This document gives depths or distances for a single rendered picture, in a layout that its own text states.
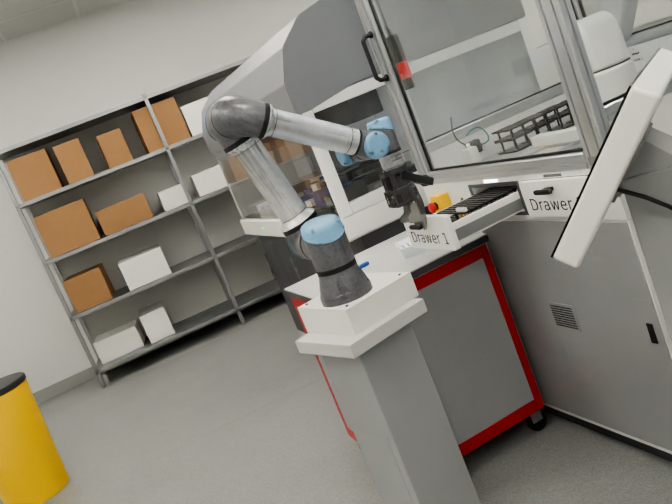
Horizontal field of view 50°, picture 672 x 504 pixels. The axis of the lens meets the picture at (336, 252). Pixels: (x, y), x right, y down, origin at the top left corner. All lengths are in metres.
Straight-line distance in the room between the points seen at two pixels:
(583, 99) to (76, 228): 4.64
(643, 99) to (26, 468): 3.66
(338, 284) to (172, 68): 4.69
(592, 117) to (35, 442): 3.30
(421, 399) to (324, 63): 1.52
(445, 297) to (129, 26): 4.64
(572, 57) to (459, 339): 1.04
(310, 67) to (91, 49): 3.70
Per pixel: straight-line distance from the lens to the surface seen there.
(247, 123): 1.92
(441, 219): 2.15
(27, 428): 4.23
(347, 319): 1.93
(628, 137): 1.21
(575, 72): 1.93
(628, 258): 2.04
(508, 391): 2.63
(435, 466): 2.16
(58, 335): 6.53
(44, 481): 4.30
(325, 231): 1.94
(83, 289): 6.01
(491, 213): 2.24
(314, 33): 3.06
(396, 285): 2.02
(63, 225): 5.98
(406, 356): 2.05
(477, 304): 2.51
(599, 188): 1.24
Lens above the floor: 1.33
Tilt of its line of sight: 10 degrees down
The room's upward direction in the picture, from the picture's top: 22 degrees counter-clockwise
